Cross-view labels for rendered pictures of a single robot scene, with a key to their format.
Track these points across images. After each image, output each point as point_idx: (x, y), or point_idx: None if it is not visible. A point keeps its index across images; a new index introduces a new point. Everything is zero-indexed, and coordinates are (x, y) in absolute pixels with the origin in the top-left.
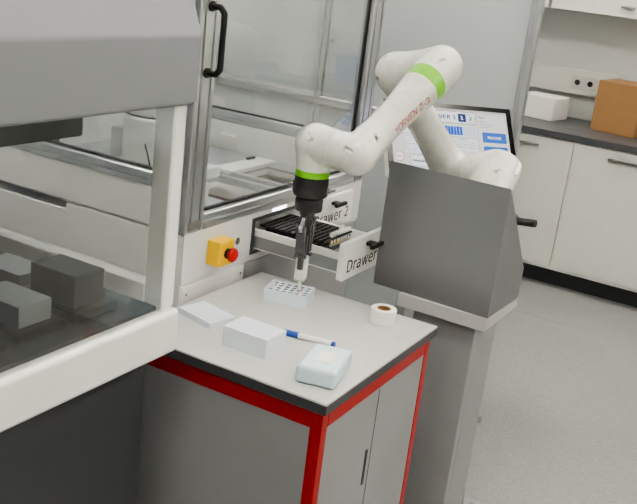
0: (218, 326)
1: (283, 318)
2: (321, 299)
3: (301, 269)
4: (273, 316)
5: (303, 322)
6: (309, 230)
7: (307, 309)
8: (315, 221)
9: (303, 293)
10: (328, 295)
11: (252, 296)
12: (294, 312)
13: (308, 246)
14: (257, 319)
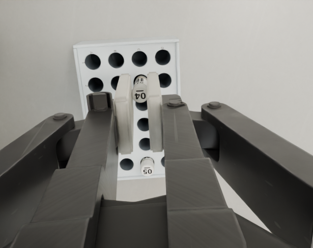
0: None
1: (272, 67)
2: (59, 20)
3: (177, 96)
4: (270, 95)
5: (275, 5)
6: (216, 184)
7: (169, 30)
8: (19, 229)
9: (136, 65)
10: (8, 11)
11: (164, 188)
12: (213, 56)
13: (111, 128)
14: (309, 121)
